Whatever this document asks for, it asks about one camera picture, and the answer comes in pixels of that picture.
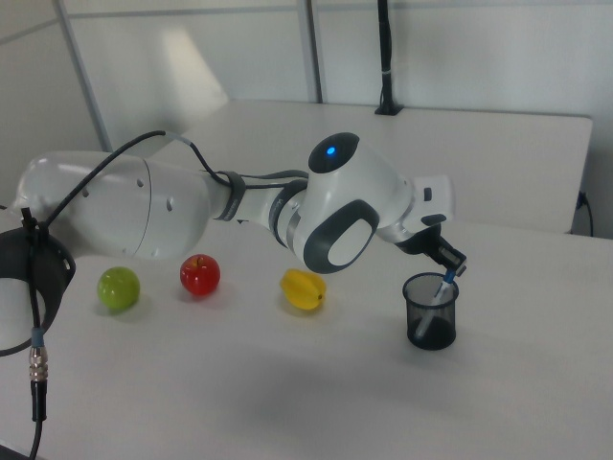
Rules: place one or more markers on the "green toy apple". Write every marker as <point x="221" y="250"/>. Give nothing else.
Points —
<point x="118" y="289"/>

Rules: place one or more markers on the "grey metal partition post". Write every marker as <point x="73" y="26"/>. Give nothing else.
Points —
<point x="86" y="72"/>
<point x="313" y="48"/>

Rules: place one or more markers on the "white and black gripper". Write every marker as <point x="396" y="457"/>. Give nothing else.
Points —
<point x="433" y="201"/>

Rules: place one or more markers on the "black mesh pen cup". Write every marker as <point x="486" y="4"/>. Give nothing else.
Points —
<point x="431" y="330"/>

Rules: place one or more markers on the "black camera pole with base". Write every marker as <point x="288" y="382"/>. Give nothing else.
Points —
<point x="385" y="48"/>

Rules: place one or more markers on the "yellow toy starfruit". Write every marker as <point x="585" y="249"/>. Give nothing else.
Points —
<point x="302" y="289"/>

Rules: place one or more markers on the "blue and white marker pen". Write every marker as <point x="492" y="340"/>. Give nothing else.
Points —
<point x="440" y="292"/>

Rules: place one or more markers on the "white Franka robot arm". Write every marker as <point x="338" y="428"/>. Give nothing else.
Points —
<point x="143" y="211"/>

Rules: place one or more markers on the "red toy apple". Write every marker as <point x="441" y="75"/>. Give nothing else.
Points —
<point x="200" y="276"/>

